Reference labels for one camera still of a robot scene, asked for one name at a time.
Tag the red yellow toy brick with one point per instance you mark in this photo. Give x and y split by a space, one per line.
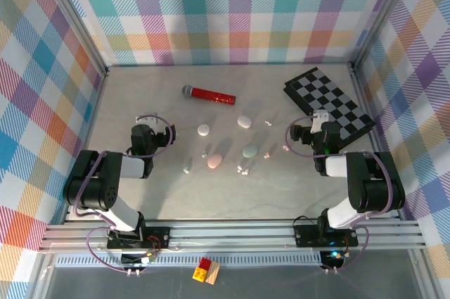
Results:
203 265

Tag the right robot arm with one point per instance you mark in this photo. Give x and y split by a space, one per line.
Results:
372 179

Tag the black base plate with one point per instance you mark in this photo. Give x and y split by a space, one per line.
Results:
158 234
306 235

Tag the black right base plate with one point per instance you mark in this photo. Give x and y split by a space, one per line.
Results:
306 235

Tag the round white charging case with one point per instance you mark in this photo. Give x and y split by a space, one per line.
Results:
203 129

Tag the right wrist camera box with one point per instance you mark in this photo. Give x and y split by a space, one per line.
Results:
319 119

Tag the green charging case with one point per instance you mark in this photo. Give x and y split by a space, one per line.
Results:
250 151

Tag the left controller board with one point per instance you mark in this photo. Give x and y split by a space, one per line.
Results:
133 260

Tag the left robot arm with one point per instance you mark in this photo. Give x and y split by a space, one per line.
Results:
91 186

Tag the right controller board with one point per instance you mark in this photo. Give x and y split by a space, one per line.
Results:
332 260

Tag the red toy microphone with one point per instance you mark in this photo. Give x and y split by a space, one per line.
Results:
211 95

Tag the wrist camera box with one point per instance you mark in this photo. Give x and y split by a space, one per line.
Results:
319 119
146 118

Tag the aluminium front rail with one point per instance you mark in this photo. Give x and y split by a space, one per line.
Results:
228 235

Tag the black grey chessboard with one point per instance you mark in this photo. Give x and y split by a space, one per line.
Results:
327 91

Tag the aluminium frame post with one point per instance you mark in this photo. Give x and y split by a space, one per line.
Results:
379 14
78 21

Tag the wooden block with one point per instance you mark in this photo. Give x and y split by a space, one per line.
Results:
213 274

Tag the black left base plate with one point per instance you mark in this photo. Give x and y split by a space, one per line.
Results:
158 234

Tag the oval white charging case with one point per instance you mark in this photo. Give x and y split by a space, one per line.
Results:
244 121

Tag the controller board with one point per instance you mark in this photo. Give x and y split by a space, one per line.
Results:
332 260
133 260

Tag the pink charging case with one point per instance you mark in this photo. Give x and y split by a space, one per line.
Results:
214 160

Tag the slotted vent strip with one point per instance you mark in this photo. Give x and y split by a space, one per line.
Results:
246 261

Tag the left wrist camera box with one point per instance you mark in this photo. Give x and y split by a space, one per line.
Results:
146 118

